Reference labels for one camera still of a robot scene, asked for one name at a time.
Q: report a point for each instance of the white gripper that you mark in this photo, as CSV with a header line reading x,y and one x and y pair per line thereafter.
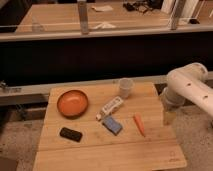
x,y
171,101

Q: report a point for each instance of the white plastic bottle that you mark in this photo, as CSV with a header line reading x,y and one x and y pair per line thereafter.
x,y
110,107

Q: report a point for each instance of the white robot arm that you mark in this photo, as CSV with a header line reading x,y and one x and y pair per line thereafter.
x,y
186,83

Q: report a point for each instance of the orange ceramic bowl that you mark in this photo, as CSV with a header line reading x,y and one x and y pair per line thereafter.
x,y
72,103

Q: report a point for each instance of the clear plastic bottle background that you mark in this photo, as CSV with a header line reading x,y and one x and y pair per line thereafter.
x,y
36,26

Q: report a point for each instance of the orange carrot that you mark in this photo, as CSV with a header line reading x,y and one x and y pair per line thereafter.
x,y
139,124

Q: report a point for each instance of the clear plastic cup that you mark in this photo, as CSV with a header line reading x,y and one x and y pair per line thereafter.
x,y
125,87

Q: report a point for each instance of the blue sponge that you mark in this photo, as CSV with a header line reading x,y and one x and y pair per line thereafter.
x,y
112,125

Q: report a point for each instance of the wooden cutting board table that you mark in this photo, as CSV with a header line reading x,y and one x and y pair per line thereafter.
x,y
99,149

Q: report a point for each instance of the black rectangular case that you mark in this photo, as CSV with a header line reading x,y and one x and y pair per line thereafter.
x,y
71,134

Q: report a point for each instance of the white crumpled paper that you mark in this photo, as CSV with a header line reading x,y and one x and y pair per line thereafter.
x,y
104,25

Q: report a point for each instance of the white paper sheet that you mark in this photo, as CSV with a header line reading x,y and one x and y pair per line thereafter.
x,y
105,8

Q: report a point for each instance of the grey metal post right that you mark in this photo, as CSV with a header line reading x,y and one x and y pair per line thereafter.
x,y
176,13

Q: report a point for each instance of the grey metal post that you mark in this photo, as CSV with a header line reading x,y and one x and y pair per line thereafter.
x,y
176,13
83,17

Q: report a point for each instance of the grey metal rail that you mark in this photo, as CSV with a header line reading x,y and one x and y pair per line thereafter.
x,y
40,93

